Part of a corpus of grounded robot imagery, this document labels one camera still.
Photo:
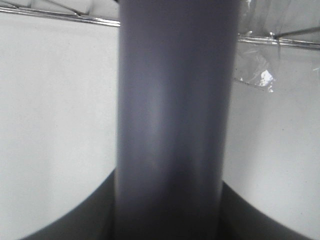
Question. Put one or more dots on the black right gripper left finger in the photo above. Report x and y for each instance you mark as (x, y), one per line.
(92, 219)

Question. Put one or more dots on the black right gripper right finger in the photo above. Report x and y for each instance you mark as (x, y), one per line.
(239, 220)

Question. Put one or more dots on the purple brush black bristles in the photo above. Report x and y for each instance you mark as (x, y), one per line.
(174, 78)

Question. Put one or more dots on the clear plastic wrap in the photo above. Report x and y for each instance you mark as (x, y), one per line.
(266, 29)

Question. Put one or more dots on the chrome wire rack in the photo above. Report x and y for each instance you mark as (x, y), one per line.
(73, 15)

